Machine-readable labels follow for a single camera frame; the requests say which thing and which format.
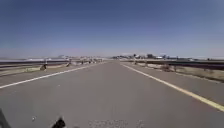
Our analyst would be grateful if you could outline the grey asphalt road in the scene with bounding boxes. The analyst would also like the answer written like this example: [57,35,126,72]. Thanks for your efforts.
[0,60,224,128]

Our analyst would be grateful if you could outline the distant buildings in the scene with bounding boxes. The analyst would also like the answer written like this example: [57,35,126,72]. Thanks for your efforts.
[113,53,181,61]

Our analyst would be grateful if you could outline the white painted edge line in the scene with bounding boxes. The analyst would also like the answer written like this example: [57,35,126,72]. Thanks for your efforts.
[0,61,108,90]

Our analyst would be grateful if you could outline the metal guardrail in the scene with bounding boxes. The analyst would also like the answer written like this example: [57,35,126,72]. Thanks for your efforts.
[0,59,104,73]
[119,59,224,72]

